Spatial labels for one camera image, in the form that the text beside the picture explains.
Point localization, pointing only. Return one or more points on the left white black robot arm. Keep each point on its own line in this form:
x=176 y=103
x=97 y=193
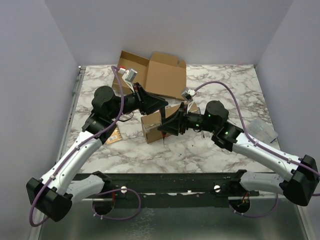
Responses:
x=56 y=191

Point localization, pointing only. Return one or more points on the red black utility knife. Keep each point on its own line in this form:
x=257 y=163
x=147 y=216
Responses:
x=163 y=138

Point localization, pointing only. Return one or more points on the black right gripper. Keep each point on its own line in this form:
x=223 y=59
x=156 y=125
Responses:
x=182 y=119

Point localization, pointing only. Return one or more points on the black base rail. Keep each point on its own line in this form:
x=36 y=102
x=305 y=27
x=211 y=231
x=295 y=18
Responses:
x=175 y=190

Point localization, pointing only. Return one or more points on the clear plastic screw box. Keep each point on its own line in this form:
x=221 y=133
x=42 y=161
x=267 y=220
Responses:
x=261 y=131

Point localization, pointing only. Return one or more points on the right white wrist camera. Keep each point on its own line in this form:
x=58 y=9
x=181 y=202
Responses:
x=188 y=95

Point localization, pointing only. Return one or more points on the brown cardboard express box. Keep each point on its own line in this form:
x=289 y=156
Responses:
x=162 y=74

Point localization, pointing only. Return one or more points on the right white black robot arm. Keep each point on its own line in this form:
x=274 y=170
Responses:
x=294 y=177

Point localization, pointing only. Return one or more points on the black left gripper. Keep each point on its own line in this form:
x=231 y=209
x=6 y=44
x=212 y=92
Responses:
x=147 y=102

